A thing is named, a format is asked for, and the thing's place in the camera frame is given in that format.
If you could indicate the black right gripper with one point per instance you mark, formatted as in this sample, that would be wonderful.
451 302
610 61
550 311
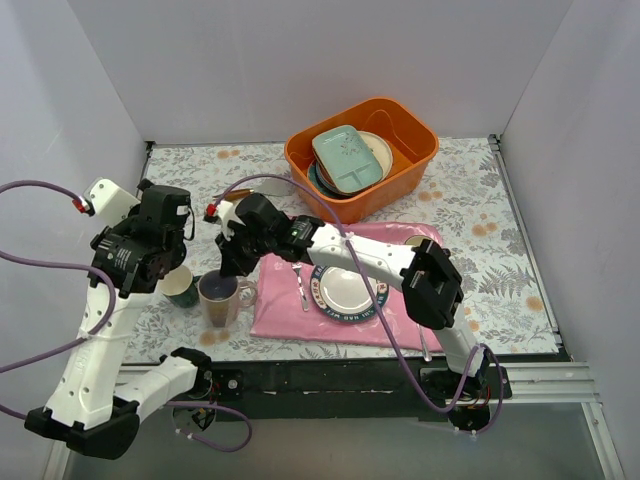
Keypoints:
233 255

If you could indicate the pink purple ceramic mug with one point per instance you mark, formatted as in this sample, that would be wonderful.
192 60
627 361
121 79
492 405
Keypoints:
222 298

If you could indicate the silver fork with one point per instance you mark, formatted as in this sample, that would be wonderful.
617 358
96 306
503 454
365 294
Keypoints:
296 267

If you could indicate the beige enamel mug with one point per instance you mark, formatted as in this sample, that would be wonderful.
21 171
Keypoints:
416 240

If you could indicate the green rimmed white plate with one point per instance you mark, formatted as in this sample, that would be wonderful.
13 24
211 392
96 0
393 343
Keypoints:
342 295

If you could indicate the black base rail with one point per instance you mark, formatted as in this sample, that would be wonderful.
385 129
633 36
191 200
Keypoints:
362 388

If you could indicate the silver spoon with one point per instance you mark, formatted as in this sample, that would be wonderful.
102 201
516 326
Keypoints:
424 347

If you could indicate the wooden handled metal spatula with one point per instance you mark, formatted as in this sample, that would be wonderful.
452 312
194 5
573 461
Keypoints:
269 187

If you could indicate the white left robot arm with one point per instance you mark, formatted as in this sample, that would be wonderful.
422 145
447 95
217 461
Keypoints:
79 412

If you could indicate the green rectangular ceramic plate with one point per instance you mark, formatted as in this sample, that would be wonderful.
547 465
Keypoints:
349 179

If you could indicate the dark green mug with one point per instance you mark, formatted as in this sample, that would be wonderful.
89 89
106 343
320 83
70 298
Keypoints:
179 286

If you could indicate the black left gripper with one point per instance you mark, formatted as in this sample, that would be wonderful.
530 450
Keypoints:
138 220

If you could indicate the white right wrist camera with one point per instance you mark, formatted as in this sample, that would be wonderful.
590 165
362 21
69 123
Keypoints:
221 213

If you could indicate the pink bottom plate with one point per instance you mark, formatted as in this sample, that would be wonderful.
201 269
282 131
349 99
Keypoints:
380 149

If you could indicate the orange plastic bin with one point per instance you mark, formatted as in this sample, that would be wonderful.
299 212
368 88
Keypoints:
413 144

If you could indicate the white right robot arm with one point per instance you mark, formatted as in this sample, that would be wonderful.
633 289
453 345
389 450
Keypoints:
430 284

